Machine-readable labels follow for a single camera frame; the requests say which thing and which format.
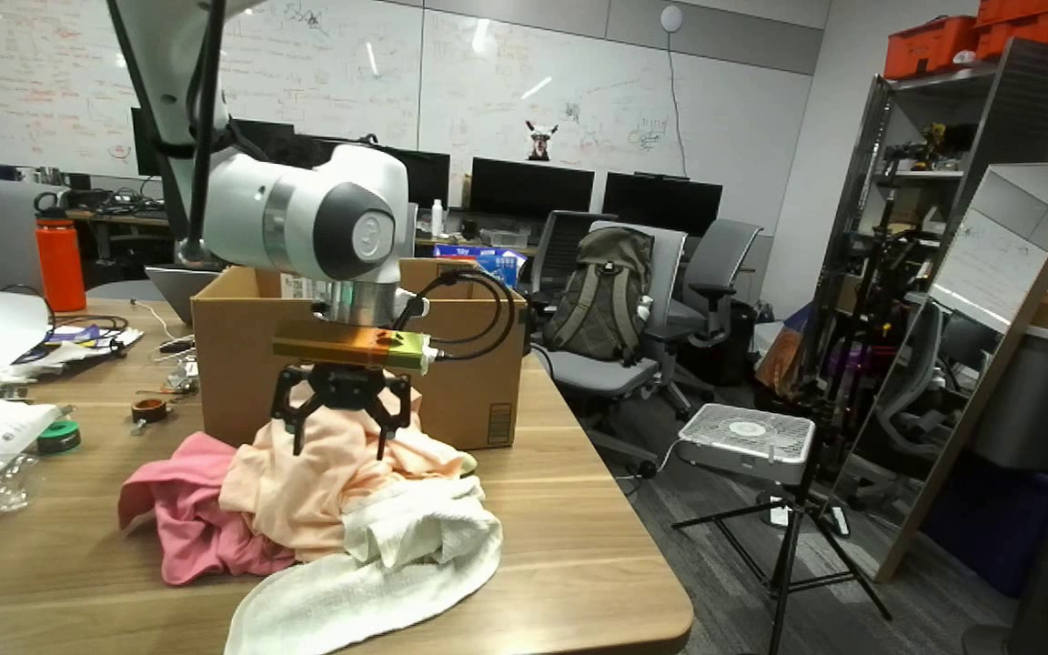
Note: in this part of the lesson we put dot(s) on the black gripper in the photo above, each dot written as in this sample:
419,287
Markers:
343,392

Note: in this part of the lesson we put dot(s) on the peach cloth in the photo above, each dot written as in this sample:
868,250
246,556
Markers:
307,495

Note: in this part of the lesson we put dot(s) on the white towel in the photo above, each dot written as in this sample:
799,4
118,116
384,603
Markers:
343,594

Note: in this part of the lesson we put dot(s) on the pink cloth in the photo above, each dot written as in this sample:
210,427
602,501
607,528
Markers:
192,510

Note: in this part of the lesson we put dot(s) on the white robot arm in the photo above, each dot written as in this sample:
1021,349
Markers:
294,213

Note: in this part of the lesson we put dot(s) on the brown cardboard box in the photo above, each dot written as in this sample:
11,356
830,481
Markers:
475,401

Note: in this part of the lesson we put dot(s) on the blue cardboard box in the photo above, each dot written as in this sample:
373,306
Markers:
493,262

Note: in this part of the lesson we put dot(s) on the brown tape roll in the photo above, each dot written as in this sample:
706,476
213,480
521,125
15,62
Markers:
150,409

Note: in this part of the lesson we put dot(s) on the grey office chair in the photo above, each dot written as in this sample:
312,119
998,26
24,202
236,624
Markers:
602,370
719,278

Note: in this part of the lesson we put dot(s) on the black monitor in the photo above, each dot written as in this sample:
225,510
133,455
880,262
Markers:
432,178
664,202
531,186
294,141

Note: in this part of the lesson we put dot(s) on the green tape roll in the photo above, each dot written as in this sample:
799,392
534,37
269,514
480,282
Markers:
59,436

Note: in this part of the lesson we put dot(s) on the grey backpack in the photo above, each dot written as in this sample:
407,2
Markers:
602,295

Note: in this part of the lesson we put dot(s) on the orange water bottle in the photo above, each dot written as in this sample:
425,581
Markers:
59,267

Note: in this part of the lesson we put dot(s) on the small horned figurine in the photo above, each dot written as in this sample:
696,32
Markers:
539,141

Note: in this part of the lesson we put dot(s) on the white perforated square device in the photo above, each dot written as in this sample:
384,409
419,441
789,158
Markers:
749,440

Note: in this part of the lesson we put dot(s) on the black tripod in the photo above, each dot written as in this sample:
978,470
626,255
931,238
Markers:
790,534

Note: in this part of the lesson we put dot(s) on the metal shelf unit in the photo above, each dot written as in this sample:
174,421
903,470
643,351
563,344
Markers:
899,184

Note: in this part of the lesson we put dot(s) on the grey trash bin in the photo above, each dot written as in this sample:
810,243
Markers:
1038,401

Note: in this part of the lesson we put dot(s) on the orange storage bin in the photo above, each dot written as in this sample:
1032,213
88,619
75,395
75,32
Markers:
1038,24
931,45

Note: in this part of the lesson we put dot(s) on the white panel wood frame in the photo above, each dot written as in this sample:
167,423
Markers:
1011,243

